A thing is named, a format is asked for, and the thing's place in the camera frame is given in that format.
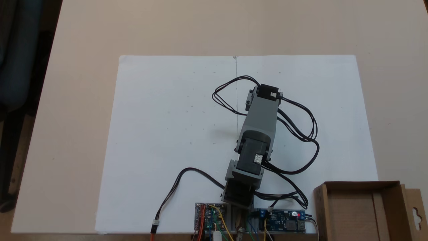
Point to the grey motor driver circuit board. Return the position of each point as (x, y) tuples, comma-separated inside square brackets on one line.
[(209, 217)]

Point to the blue power circuit board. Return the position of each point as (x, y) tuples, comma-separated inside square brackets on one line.
[(284, 221)]

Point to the brown cardboard box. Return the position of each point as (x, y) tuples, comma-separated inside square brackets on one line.
[(354, 211)]

